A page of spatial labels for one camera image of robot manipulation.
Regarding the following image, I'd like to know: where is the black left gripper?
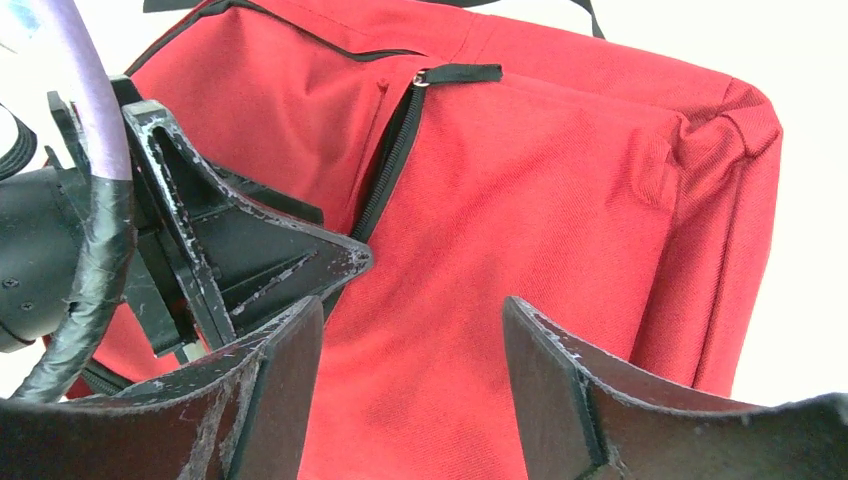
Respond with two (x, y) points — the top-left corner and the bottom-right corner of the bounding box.
(1, 91), (198, 356)

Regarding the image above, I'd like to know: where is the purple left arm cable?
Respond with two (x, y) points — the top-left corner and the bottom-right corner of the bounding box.
(6, 0), (139, 404)

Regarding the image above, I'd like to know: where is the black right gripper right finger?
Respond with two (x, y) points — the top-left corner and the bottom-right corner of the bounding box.
(502, 297), (847, 479)

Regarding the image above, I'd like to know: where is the red student backpack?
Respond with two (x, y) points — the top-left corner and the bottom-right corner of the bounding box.
(42, 0), (784, 480)

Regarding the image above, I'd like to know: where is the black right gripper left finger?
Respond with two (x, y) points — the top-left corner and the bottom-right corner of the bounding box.
(1, 297), (324, 479)

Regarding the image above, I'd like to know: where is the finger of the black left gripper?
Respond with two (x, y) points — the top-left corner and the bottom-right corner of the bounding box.
(122, 100), (373, 352)

